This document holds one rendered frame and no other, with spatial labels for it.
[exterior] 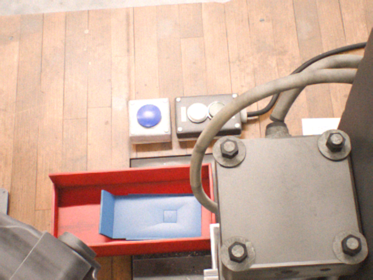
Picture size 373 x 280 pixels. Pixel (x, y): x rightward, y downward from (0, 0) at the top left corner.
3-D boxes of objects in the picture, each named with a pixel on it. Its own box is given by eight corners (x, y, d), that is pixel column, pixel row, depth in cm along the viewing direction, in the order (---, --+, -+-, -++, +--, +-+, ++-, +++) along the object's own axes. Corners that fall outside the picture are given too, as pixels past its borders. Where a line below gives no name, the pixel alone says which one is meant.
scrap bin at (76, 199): (56, 186, 112) (48, 173, 106) (211, 176, 111) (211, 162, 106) (54, 260, 107) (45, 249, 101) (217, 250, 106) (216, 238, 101)
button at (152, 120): (137, 109, 115) (136, 104, 113) (161, 108, 115) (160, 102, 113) (137, 131, 113) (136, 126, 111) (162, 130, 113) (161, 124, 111)
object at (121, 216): (104, 196, 110) (101, 189, 107) (201, 195, 109) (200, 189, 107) (101, 239, 107) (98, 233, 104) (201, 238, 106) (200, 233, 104)
